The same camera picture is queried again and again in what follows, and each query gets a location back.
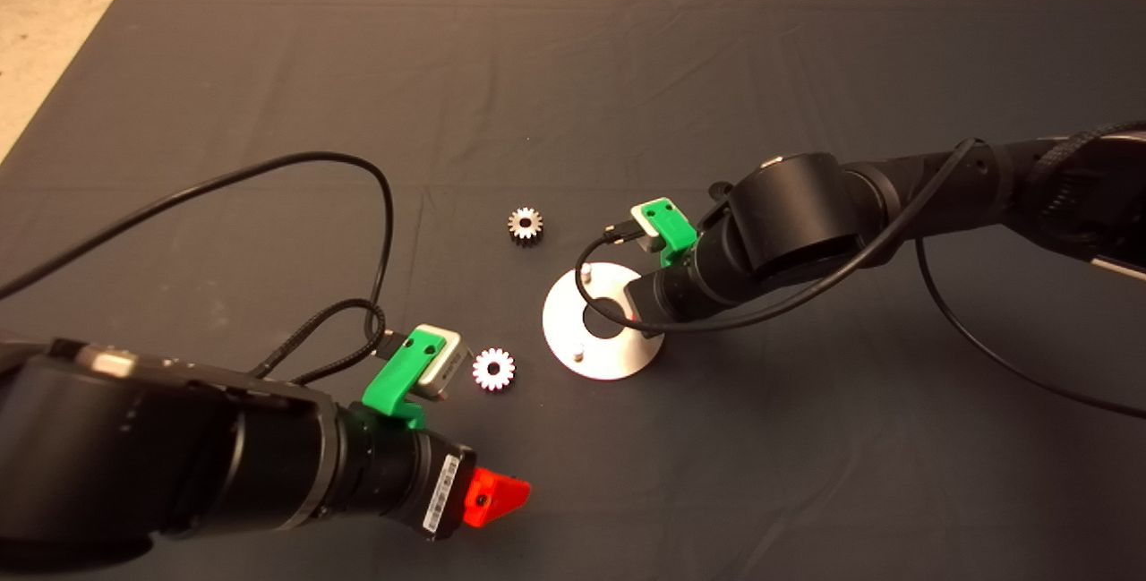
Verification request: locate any green left camera mount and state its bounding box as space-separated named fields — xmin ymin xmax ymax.
xmin=363 ymin=326 xmax=447 ymax=430

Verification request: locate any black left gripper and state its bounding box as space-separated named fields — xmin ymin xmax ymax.
xmin=331 ymin=404 xmax=531 ymax=542

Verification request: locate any silver left camera box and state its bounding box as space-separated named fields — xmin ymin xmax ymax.
xmin=418 ymin=324 xmax=473 ymax=403

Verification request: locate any silver right camera box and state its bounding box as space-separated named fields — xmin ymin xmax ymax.
xmin=629 ymin=205 xmax=663 ymax=251

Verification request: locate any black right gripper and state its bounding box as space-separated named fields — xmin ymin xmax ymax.
xmin=625 ymin=239 xmax=728 ymax=331

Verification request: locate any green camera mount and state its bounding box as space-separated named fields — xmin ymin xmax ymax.
xmin=634 ymin=198 xmax=697 ymax=269
xmin=363 ymin=326 xmax=447 ymax=430

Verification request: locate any silver camera box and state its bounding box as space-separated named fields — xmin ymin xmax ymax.
xmin=418 ymin=324 xmax=473 ymax=403
xmin=629 ymin=205 xmax=663 ymax=251

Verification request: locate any smooth black cable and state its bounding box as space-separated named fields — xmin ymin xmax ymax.
xmin=0 ymin=151 xmax=396 ymax=345

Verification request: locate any braided black cable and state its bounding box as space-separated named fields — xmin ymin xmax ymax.
xmin=251 ymin=296 xmax=408 ymax=383

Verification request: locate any round metal carrier plate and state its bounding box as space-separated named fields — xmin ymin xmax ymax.
xmin=542 ymin=263 xmax=665 ymax=380

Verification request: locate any green right camera mount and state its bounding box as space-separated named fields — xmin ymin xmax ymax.
xmin=634 ymin=198 xmax=697 ymax=269

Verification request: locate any dark grey table cloth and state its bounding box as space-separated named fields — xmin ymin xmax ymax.
xmin=0 ymin=0 xmax=1146 ymax=581

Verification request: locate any steel planetary gear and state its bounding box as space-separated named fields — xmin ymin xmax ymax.
xmin=507 ymin=207 xmax=544 ymax=246
xmin=472 ymin=347 xmax=517 ymax=393

